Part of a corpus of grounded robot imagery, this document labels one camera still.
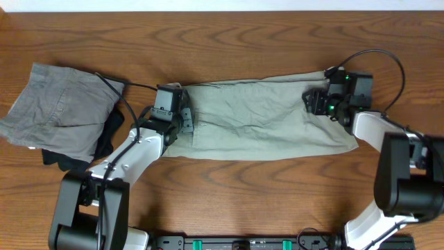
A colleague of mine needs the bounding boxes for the folded grey shorts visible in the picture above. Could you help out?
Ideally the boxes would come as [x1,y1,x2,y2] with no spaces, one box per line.
[1,63,124,163]

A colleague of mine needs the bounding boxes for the folded black garment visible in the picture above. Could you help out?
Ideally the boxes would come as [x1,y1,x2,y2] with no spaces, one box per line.
[41,108,125,172]

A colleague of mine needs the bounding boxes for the khaki green shorts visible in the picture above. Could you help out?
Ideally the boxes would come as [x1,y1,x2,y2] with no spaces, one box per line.
[164,72,358,160]

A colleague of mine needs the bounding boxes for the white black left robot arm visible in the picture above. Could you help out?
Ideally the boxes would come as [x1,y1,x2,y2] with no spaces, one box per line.
[49,85,194,250]

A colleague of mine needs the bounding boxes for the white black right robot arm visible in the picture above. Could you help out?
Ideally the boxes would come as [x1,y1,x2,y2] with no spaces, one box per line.
[302,89,443,249]

